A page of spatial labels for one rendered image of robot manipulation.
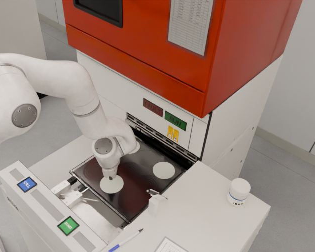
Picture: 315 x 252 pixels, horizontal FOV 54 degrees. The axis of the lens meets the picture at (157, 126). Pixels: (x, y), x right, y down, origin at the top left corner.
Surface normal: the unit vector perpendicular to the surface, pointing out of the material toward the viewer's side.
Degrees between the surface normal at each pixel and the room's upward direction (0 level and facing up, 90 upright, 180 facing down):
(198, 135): 90
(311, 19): 90
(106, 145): 25
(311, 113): 90
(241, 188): 0
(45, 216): 0
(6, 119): 77
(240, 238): 0
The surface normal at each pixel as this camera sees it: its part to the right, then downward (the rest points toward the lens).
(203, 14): -0.65, 0.47
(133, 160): 0.06, -0.75
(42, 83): -0.31, 0.61
